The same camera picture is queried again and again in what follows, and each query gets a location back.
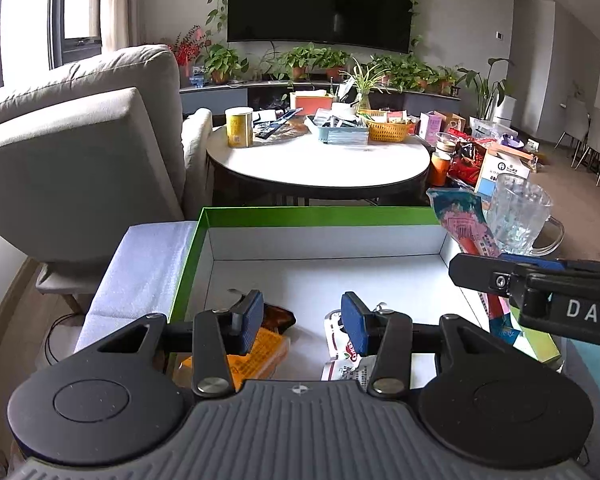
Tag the teal pink snack packet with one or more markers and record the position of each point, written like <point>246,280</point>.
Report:
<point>462,220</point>

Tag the pink white box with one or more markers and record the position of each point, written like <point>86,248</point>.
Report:
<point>437,127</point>

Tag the black wall television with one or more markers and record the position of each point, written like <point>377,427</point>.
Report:
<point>320,0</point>

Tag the grey television cabinet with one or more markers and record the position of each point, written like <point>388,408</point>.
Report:
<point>215,100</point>

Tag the green cardboard box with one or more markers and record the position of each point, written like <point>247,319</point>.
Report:
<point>330,270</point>

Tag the grey fabric sofa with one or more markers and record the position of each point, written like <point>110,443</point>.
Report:
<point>80,160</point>

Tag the orange cylinder container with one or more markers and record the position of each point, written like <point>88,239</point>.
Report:
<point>439,169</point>

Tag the small potted pothos plant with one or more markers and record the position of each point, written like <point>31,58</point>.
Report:
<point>222,62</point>

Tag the red flower decoration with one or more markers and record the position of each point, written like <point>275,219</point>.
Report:
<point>186,46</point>

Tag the round white table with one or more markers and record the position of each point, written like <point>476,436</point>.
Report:
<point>320,162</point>

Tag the tall leafy plant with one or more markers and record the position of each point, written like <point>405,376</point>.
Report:
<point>485,85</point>

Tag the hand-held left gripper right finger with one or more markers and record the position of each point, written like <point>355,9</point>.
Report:
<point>356,324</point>

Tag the orange tissue box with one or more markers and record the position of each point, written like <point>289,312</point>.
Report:
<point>310,102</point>

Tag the clear plastic cup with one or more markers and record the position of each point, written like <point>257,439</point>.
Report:
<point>446,144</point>

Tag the white foam sheet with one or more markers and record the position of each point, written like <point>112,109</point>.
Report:
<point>140,270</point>

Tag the spider plant in glass vase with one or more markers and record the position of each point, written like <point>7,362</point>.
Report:
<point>364,87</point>

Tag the beige curtain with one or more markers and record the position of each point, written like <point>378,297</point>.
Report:
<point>115,5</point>

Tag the orange wicker basket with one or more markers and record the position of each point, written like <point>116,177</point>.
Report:
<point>387,131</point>

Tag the clear glass mug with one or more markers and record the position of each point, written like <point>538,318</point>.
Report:
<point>517,215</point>

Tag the red snack bags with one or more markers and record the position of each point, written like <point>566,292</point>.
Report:
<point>467,160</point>

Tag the patterned teal table mat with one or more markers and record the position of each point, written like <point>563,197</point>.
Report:
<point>587,375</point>

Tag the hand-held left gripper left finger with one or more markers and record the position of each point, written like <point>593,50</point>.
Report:
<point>249,321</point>

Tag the white blue carton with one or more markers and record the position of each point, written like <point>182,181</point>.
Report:
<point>500,172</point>

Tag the blue plastic basket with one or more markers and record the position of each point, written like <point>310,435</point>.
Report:
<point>340,132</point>

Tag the row of potted green plants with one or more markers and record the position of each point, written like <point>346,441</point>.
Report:
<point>410,72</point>

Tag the black framed window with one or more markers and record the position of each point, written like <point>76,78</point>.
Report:
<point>77,10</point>

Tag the white red snack packet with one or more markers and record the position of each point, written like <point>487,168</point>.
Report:
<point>342,367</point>

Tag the wide potted pothos plant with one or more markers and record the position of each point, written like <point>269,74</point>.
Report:
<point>312,59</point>

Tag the dark brown snack packet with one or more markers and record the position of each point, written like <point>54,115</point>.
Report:
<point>279,317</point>

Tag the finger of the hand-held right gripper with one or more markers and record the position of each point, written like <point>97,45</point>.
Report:
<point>480,274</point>
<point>535,261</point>

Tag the yellow can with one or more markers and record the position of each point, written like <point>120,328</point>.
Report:
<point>239,127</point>

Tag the white dining chairs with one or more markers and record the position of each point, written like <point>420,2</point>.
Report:
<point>597,135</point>

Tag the orange snack packet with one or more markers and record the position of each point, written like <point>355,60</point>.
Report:
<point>265,355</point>

